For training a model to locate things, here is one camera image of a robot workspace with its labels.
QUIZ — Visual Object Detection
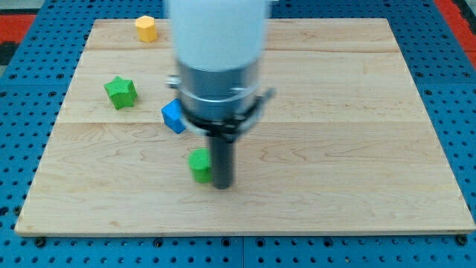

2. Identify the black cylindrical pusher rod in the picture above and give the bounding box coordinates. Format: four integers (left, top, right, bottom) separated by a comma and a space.
208, 137, 234, 189

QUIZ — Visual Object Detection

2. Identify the green cylinder block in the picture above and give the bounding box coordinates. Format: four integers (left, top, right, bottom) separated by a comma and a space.
188, 148, 211, 183

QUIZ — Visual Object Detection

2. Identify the blue cube block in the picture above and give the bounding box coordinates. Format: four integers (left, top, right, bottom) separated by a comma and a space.
161, 99, 185, 134

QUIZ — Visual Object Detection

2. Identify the green star block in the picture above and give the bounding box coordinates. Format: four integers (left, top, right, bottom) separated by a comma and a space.
103, 76, 138, 110

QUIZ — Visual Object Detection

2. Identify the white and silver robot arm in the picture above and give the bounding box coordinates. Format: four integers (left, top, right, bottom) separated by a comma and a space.
167, 0, 274, 189

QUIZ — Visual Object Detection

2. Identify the light wooden board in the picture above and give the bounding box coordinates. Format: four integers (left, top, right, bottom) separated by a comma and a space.
15, 19, 475, 237

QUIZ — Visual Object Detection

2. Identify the yellow hexagon block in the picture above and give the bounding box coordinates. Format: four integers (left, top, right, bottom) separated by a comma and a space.
135, 16, 158, 42

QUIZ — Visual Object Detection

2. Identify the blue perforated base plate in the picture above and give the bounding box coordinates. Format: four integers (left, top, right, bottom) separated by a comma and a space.
1, 0, 475, 267

